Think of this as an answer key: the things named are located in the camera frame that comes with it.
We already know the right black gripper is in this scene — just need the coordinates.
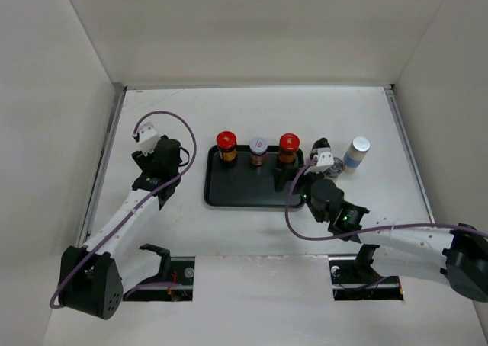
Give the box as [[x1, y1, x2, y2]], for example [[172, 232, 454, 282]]
[[272, 164, 325, 223]]

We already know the red lid chili jar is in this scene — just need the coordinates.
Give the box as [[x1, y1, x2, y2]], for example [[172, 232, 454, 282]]
[[278, 133, 300, 165]]

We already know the white lid sauce jar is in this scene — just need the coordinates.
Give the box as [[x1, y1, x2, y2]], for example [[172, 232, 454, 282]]
[[249, 137, 268, 166]]

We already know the black cap seasoning bottle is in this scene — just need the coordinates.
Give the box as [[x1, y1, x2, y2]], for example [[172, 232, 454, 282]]
[[310, 137, 332, 159]]

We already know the red lid sauce jar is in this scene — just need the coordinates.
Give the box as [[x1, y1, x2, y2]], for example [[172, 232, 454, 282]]
[[216, 130, 237, 166]]

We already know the silver lid salt canister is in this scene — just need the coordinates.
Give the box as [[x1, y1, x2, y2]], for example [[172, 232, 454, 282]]
[[342, 136, 371, 172]]

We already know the clear lid spice jar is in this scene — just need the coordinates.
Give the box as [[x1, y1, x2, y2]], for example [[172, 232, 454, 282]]
[[326, 157, 345, 178]]

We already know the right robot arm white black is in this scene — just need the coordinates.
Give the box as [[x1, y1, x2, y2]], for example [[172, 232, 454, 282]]
[[273, 158, 487, 303]]

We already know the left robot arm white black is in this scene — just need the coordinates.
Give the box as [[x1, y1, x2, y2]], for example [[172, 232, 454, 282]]
[[50, 136, 184, 319]]

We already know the black plastic tray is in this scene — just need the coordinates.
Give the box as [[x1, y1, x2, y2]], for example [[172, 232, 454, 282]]
[[204, 145, 291, 209]]

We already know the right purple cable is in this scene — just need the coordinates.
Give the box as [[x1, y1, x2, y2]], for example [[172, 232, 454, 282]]
[[284, 155, 488, 292]]

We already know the purple cable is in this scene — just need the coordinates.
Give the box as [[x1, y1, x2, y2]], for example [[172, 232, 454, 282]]
[[48, 111, 197, 309], [284, 155, 488, 292]]

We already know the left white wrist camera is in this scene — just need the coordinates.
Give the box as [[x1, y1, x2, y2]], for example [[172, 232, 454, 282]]
[[133, 122, 160, 156]]

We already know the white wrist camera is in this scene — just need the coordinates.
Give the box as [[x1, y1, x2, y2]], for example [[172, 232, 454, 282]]
[[310, 147, 334, 173], [133, 122, 160, 156]]

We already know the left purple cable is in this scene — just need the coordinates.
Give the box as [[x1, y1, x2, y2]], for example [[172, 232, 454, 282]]
[[48, 111, 197, 309]]

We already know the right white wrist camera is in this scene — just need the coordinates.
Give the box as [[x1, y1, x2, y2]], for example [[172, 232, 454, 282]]
[[310, 147, 334, 173]]

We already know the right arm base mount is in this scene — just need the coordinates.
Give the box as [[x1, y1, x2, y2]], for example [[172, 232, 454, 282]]
[[329, 245, 403, 301]]

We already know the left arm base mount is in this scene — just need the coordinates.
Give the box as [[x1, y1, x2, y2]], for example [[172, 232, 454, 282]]
[[124, 244, 195, 302]]

